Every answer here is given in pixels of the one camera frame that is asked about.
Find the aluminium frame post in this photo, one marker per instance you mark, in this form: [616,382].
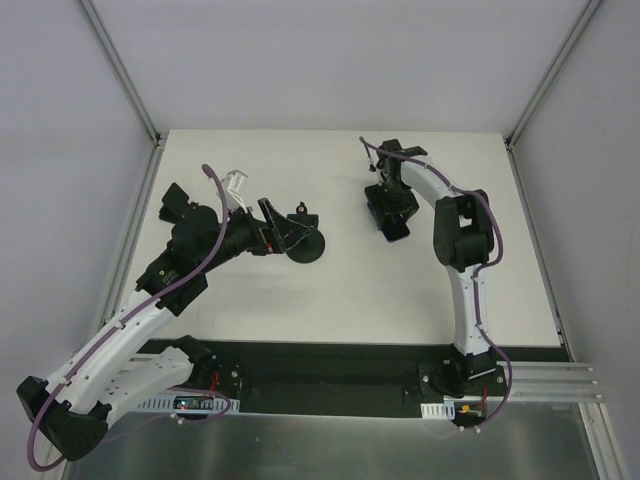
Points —
[119,70]
[571,41]

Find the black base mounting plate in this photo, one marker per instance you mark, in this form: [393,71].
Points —
[345,380]

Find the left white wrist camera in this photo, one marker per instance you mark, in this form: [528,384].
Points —
[233,185]

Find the black smartphone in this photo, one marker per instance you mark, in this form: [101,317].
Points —
[393,226]

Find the black folding phone stand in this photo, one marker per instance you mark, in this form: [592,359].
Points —
[177,208]

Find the left white slotted cable duct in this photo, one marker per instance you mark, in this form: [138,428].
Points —
[183,403]

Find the black round-base phone stand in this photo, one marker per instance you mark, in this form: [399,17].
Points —
[312,247]

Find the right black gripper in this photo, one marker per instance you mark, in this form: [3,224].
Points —
[392,208]

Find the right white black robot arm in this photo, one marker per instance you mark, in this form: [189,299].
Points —
[463,239]

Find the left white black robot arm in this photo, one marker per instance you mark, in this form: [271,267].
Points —
[74,407]

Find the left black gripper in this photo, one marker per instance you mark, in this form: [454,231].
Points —
[266,226]

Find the right white slotted cable duct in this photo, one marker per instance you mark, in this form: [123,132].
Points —
[438,411]

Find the right aluminium frame post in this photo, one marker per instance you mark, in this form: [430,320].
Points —
[571,41]

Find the left aluminium frame post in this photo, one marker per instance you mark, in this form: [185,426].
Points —
[119,70]

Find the white slotted cable duct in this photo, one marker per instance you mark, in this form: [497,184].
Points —
[438,411]
[183,403]

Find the front aluminium rail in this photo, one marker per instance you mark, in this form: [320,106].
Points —
[568,382]

